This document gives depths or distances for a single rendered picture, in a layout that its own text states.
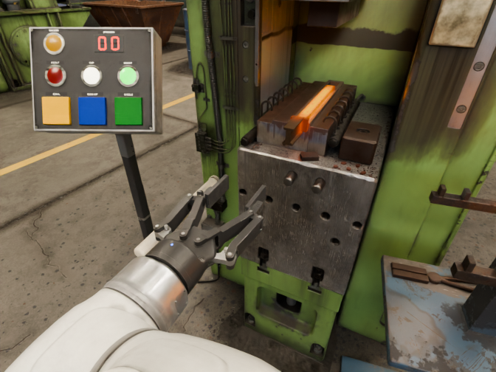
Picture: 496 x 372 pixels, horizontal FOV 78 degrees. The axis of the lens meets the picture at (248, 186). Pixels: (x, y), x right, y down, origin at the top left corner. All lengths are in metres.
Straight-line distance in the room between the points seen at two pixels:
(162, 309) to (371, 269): 0.98
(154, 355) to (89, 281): 1.63
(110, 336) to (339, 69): 1.14
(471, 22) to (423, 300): 0.63
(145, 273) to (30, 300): 1.57
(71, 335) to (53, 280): 1.63
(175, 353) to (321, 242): 0.75
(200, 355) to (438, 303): 0.72
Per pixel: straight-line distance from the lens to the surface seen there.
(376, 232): 1.13
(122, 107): 0.92
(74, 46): 1.02
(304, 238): 0.95
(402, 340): 0.80
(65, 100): 1.00
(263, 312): 1.38
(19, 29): 5.39
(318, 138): 0.83
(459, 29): 0.86
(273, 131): 0.86
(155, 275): 0.37
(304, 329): 1.36
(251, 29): 0.98
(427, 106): 0.92
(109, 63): 0.97
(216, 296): 1.62
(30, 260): 2.13
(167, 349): 0.25
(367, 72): 1.25
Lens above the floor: 1.31
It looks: 35 degrees down
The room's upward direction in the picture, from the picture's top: straight up
